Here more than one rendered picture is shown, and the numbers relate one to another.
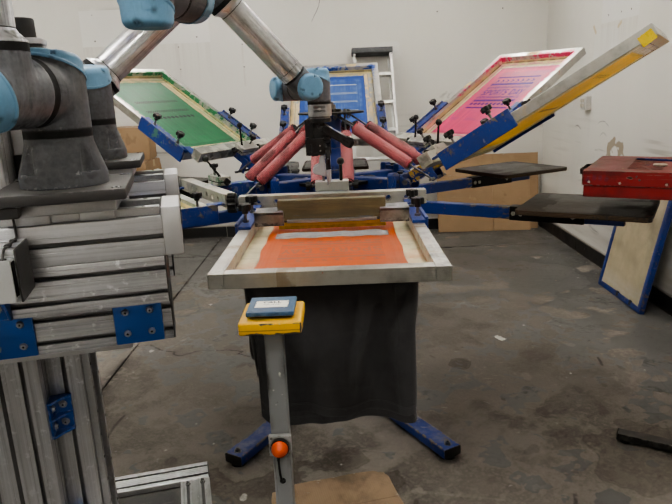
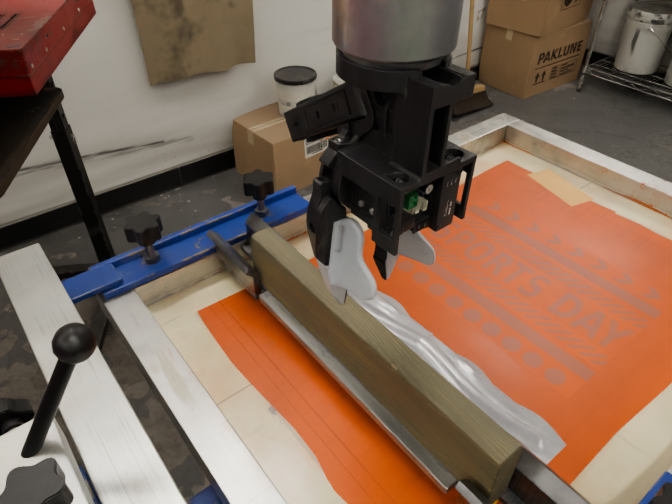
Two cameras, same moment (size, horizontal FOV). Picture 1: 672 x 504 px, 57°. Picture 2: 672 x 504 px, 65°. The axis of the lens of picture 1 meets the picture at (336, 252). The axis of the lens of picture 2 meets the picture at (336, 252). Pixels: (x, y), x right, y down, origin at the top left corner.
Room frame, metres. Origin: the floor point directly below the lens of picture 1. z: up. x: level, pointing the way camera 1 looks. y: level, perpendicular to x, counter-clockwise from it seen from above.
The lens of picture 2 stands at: (2.27, 0.27, 1.43)
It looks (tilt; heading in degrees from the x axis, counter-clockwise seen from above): 39 degrees down; 231
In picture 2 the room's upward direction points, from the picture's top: straight up
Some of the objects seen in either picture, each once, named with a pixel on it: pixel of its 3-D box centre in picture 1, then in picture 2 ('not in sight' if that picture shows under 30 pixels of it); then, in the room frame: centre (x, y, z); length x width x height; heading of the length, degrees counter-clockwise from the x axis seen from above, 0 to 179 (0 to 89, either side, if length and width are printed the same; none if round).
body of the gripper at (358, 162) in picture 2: (318, 137); (394, 143); (2.04, 0.04, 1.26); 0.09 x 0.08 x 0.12; 90
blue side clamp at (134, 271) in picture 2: (414, 218); (213, 250); (2.05, -0.27, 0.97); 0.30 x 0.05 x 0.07; 179
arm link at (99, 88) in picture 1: (87, 91); not in sight; (1.62, 0.61, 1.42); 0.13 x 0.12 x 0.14; 26
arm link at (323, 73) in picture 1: (317, 86); not in sight; (2.04, 0.04, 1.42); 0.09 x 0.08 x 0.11; 116
